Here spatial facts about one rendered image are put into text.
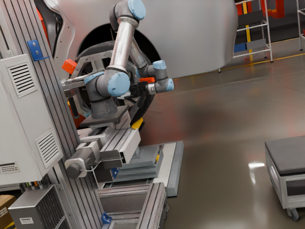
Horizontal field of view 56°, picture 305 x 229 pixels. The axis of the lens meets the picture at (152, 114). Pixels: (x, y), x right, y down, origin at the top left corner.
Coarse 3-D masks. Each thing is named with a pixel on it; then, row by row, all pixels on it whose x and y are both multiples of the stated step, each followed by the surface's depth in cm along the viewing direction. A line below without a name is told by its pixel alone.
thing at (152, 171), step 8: (160, 152) 251; (160, 160) 244; (136, 168) 234; (144, 168) 232; (152, 168) 231; (120, 176) 233; (128, 176) 231; (136, 176) 230; (144, 176) 229; (152, 176) 228
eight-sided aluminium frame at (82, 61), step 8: (88, 56) 201; (96, 56) 200; (104, 56) 199; (80, 64) 204; (128, 64) 198; (80, 72) 211; (136, 80) 201; (72, 96) 214; (80, 96) 219; (80, 104) 220; (136, 104) 207; (80, 112) 217
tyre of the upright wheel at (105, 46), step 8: (88, 48) 209; (96, 48) 207; (104, 48) 206; (112, 48) 205; (80, 56) 211; (144, 56) 219; (152, 96) 219; (144, 104) 215; (136, 112) 219; (144, 112) 218; (136, 120) 221
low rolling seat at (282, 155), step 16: (272, 144) 182; (288, 144) 177; (304, 144) 173; (272, 160) 172; (288, 160) 161; (304, 160) 157; (272, 176) 181; (288, 176) 154; (304, 176) 153; (288, 192) 172; (304, 192) 168; (288, 208) 160
